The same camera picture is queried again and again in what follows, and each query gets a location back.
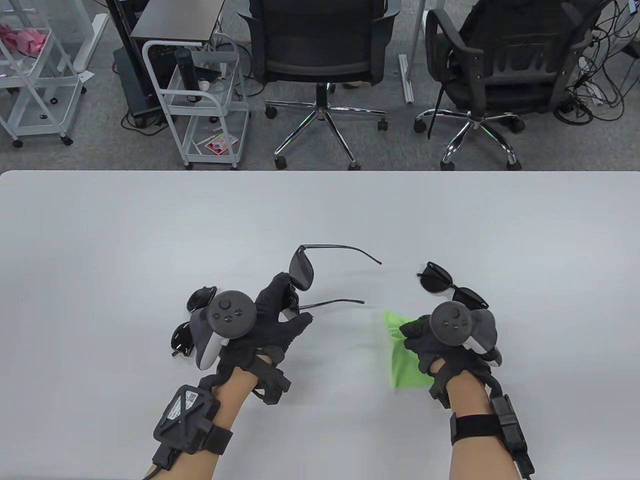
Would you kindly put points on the person's left hand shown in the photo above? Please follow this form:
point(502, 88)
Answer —
point(270, 340)

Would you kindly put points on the person's right hand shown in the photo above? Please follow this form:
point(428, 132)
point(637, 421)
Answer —
point(425, 345)

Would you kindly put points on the green cleaning cloth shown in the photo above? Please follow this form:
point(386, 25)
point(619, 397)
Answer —
point(405, 365)

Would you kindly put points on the grey handheld controller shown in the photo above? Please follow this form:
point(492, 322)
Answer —
point(230, 312)
point(452, 322)

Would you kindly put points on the black square sunglasses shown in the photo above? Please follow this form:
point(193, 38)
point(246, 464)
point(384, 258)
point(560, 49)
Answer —
point(301, 270)
point(435, 280)

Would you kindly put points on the black rounded sunglasses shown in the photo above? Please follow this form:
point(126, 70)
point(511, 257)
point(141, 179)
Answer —
point(181, 340)

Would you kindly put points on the red and white packet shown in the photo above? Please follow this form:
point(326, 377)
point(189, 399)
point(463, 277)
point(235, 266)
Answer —
point(217, 145)

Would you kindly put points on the white rolling cart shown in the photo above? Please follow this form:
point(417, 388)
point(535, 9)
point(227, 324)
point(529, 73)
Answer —
point(192, 150)
point(30, 115)

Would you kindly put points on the white metal desk leg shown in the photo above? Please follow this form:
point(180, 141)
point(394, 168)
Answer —
point(406, 80)

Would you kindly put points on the black ribbed office chair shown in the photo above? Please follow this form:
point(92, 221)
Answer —
point(505, 75)

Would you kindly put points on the black bottle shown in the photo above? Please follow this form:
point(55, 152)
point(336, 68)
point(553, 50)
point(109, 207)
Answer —
point(186, 70)

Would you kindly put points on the black computer tower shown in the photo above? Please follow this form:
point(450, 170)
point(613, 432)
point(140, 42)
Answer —
point(132, 85)

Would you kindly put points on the black mesh office chair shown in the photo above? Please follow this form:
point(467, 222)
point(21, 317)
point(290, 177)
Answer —
point(320, 45)

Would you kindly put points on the white power strip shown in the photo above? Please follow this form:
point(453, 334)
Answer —
point(595, 95)

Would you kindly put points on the dark side table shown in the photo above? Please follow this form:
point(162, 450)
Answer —
point(175, 20)

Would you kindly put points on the white desk foot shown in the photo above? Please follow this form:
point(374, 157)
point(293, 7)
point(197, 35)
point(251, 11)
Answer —
point(90, 45)

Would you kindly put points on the pink cloth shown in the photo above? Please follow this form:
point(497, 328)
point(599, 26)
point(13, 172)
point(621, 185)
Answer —
point(27, 40)

